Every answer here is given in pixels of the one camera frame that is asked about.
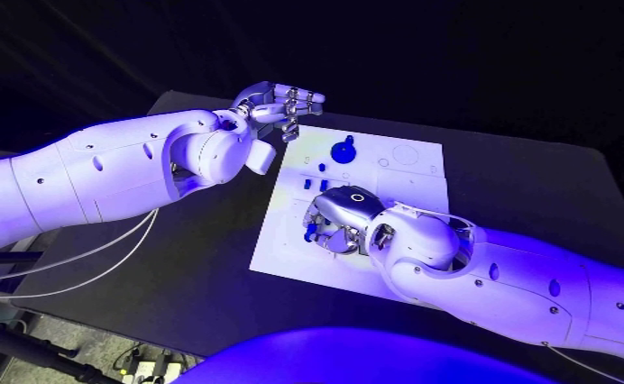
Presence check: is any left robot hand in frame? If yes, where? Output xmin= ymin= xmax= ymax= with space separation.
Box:
xmin=230 ymin=80 xmax=326 ymax=143

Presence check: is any white cable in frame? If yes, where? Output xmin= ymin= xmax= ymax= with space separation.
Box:
xmin=541 ymin=342 xmax=624 ymax=383
xmin=0 ymin=208 xmax=159 ymax=280
xmin=0 ymin=209 xmax=161 ymax=299

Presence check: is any white task board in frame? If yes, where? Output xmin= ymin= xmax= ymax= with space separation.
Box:
xmin=248 ymin=124 xmax=452 ymax=307

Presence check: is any blue gear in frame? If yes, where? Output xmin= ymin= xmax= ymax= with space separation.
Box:
xmin=329 ymin=135 xmax=358 ymax=165

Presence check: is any black tripod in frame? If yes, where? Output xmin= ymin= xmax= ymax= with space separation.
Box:
xmin=0 ymin=325 xmax=122 ymax=384

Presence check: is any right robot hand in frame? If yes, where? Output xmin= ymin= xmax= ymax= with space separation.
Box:
xmin=302 ymin=185 xmax=388 ymax=256

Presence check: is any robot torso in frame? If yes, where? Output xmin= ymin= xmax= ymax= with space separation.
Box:
xmin=171 ymin=326 xmax=561 ymax=384

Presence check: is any power strip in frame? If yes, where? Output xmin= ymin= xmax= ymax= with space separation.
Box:
xmin=113 ymin=348 xmax=184 ymax=384

